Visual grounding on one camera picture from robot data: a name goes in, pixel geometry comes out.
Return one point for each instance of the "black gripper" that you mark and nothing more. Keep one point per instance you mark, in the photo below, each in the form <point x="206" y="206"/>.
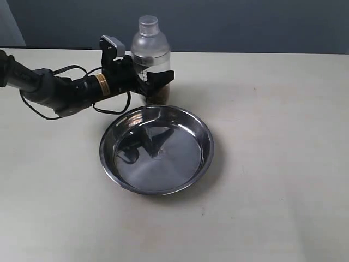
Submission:
<point x="118" y="76"/>

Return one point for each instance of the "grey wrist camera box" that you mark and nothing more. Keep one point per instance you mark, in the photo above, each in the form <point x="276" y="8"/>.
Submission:
<point x="111" y="48"/>

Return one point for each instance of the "clear plastic shaker bottle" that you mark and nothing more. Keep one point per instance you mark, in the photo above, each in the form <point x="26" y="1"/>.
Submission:
<point x="150" y="49"/>

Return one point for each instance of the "round stainless steel plate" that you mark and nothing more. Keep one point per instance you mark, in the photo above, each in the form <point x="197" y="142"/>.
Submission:
<point x="156" y="150"/>

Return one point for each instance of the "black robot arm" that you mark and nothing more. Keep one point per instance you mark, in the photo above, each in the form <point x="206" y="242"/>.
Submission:
<point x="67" y="97"/>

